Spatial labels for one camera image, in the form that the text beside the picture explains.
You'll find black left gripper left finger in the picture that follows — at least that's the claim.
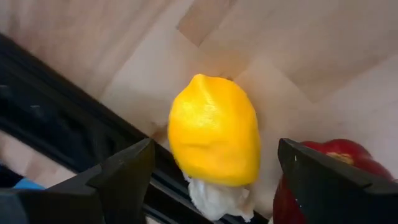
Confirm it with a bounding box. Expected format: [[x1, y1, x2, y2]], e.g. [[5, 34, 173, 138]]
[[0, 138, 155, 224]]

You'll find white garlic bulb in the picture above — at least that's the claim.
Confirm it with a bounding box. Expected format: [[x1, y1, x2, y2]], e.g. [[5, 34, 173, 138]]
[[183, 172, 256, 223]]

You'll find yellow lemon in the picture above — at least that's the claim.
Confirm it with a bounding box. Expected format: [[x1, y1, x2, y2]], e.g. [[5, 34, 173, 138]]
[[167, 73, 262, 187]]

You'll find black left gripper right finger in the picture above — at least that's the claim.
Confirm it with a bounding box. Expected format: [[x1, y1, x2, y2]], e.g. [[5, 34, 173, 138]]
[[277, 138, 398, 224]]

